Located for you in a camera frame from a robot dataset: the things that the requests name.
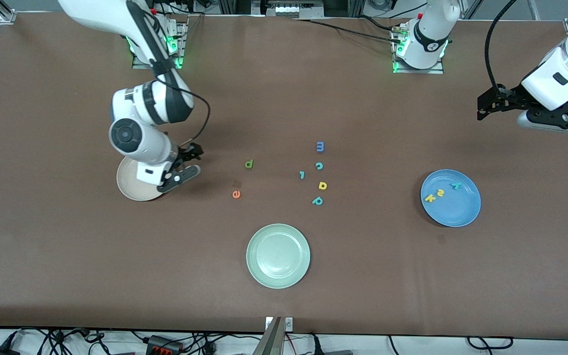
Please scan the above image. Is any beige brown plate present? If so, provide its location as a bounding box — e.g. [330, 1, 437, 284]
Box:
[116, 157, 166, 202]

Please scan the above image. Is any blue plate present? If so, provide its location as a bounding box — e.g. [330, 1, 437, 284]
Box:
[420, 169, 482, 228]

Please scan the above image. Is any pale green plate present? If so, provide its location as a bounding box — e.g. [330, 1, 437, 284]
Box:
[246, 223, 311, 289]

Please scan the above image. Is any silver connector box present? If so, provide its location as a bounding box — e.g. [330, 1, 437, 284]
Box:
[252, 0, 325, 19]

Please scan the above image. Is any black orange power strip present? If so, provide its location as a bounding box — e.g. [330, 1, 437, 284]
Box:
[145, 334, 184, 354]

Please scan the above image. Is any grey metal profile bar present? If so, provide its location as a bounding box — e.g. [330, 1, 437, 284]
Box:
[252, 317, 284, 355]

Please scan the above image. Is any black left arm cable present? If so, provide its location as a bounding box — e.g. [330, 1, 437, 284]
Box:
[485, 0, 517, 92]

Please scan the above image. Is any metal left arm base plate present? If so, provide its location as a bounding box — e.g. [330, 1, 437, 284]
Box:
[392, 22, 445, 74]

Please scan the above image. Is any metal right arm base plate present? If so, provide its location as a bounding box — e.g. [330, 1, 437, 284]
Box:
[131, 22, 187, 70]

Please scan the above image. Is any short black table cable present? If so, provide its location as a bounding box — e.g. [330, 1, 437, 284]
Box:
[358, 15, 403, 33]

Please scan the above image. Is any long black table cable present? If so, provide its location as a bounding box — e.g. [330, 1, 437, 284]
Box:
[294, 18, 404, 44]

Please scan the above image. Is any red wire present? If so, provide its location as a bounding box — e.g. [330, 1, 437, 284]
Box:
[284, 333, 314, 348]

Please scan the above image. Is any looped black floor cable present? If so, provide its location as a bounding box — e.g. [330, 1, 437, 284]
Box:
[465, 336, 514, 350]

